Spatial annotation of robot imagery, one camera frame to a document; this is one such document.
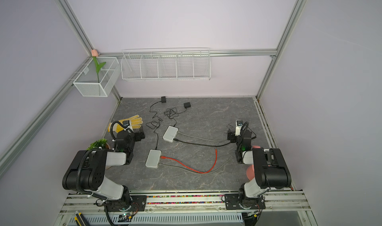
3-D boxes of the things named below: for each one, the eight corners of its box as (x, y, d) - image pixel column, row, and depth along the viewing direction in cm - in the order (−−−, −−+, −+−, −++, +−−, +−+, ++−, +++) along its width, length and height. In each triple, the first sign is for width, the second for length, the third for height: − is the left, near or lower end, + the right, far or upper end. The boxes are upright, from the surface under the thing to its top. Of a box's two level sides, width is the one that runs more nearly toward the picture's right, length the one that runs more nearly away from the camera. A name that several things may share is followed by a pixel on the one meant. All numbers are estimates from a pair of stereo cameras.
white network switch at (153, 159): (145, 168, 87) (144, 167, 85) (149, 150, 94) (148, 149, 92) (158, 168, 87) (158, 167, 85) (161, 150, 94) (161, 149, 92)
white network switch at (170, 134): (162, 140, 99) (161, 138, 97) (169, 127, 105) (168, 125, 103) (172, 143, 97) (171, 141, 96) (178, 130, 104) (178, 128, 102)
